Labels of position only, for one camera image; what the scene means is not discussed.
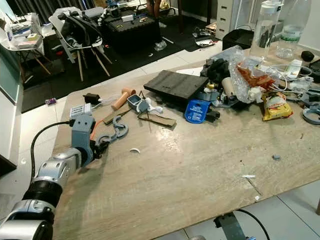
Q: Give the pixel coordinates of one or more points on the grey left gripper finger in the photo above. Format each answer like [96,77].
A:
[117,123]
[124,135]

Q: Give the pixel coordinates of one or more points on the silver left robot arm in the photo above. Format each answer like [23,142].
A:
[55,170]

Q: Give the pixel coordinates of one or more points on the brown wooden strip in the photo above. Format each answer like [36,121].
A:
[116,116]

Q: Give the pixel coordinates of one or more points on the curved white scrap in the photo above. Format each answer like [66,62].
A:
[134,150]

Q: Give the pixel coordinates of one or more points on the small blue-grey box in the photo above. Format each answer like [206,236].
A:
[136,103]

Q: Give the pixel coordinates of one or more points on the small black box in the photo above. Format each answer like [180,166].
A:
[91,98]

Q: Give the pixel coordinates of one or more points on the brown cardboard piece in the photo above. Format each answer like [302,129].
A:
[159,120]

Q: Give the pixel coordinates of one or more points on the small white electronic box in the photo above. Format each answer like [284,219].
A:
[80,111]

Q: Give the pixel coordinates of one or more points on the crumpled white tissue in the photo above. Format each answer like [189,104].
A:
[155,108]

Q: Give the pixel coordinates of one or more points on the small purple object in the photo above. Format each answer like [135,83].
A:
[51,101]

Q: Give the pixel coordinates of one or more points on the black foam tray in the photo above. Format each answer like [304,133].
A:
[175,84]

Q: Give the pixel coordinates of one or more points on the blue packet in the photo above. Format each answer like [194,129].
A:
[196,111]

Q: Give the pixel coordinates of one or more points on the clear plastic wrapper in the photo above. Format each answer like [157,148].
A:
[160,45]

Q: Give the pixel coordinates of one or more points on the large black case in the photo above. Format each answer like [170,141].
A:
[130,30]

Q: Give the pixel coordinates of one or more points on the chair with robot parts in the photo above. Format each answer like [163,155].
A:
[75,29]

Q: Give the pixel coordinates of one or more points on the black crumpled cloth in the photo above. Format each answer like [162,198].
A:
[216,70]

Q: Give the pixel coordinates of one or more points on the white cabinet with glass door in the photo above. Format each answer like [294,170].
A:
[9,75]

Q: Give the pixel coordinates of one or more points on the foil tray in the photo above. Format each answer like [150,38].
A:
[205,42]

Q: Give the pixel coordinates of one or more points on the person's legs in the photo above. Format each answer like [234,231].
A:
[153,7]

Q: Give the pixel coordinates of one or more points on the small cluttered side table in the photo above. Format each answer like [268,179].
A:
[22,36]

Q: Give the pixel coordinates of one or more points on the white scrap with stick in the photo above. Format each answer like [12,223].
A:
[248,176]

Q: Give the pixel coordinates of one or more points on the dark curtain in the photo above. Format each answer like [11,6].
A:
[45,6]

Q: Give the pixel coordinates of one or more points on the clear bag with red wrapper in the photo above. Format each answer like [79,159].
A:
[250,76]

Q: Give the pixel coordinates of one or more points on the grey table leg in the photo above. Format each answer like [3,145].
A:
[231,227]

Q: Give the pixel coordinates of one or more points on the black bag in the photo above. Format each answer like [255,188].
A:
[237,39]

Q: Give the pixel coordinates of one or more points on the white drawer cabinet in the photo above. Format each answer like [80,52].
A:
[224,15]

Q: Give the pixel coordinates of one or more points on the small grey piece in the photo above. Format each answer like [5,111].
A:
[276,157]

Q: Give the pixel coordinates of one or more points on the yellow snack bag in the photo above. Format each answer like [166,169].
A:
[277,107]

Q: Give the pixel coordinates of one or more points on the clear bottle with white cap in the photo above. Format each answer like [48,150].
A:
[266,27]

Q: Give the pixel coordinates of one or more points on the white charger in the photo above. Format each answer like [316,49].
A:
[294,67]

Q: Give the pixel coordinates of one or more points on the grey curved spare part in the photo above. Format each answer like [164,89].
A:
[311,114]

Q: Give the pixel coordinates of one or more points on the clear bottle with green label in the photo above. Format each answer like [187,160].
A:
[292,32]

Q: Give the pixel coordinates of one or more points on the black round object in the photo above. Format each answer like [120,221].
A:
[307,56]

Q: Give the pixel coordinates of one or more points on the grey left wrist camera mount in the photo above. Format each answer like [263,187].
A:
[81,132]

